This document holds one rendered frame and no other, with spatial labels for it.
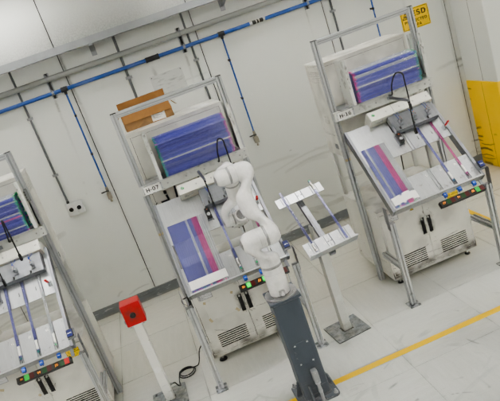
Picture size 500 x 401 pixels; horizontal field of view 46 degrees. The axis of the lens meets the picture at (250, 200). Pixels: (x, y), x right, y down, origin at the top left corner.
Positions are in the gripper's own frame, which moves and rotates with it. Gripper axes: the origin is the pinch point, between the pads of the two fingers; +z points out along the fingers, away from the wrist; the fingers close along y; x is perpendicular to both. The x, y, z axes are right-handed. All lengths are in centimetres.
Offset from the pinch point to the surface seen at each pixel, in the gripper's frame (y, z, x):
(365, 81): -119, -8, -60
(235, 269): 14.7, -6.0, 26.9
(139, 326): 85, 10, 36
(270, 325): 3, 48, 67
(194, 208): 23.7, 7.0, -23.2
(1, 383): 183, 29, 34
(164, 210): 43, 9, -30
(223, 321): 33, 39, 52
